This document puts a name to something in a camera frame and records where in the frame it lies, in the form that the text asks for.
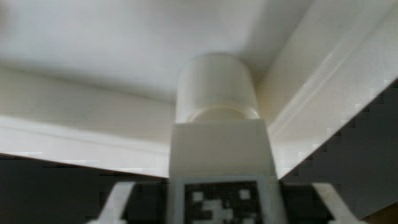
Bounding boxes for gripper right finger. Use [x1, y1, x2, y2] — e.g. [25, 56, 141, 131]
[313, 183, 368, 224]

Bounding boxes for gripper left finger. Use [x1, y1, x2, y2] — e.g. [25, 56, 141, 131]
[87, 181, 137, 224]

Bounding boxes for white square tabletop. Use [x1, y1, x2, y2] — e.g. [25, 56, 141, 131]
[0, 0, 398, 176]

